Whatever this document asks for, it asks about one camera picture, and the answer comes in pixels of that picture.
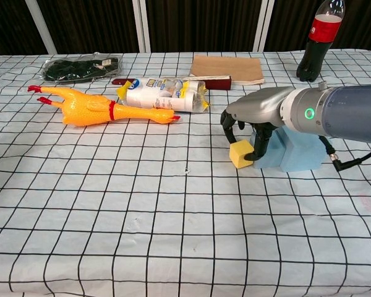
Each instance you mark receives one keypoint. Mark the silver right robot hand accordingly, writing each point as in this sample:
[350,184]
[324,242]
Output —
[259,105]

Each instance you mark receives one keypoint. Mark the blue sponge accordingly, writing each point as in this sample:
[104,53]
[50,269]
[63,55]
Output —
[275,151]

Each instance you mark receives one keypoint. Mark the small yellow foam cube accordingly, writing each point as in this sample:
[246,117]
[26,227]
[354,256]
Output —
[239,154]

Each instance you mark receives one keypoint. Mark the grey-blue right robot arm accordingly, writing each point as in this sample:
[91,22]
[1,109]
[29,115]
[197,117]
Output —
[352,111]

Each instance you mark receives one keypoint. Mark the dark red flat box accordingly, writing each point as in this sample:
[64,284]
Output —
[219,83]

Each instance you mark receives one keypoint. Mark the brown paper notebook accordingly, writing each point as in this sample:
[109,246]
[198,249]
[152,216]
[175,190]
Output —
[228,68]

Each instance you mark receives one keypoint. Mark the large blue foam cube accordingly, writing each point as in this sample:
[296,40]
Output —
[303,151]

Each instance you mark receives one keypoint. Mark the cola bottle yellow cap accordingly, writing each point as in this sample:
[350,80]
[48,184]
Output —
[320,46]

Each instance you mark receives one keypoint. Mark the white snack bag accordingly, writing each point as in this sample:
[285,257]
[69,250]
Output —
[157,96]

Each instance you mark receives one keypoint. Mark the checkered light blue tablecloth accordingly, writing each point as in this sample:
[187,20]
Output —
[142,216]

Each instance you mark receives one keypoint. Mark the yellow rubber chicken toy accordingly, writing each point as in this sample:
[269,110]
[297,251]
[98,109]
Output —
[83,108]

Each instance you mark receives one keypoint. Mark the black gloves in bag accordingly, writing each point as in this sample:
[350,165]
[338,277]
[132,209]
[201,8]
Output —
[80,68]

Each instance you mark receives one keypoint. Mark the white partition post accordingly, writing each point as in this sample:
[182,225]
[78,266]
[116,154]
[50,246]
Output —
[41,28]
[264,28]
[141,28]

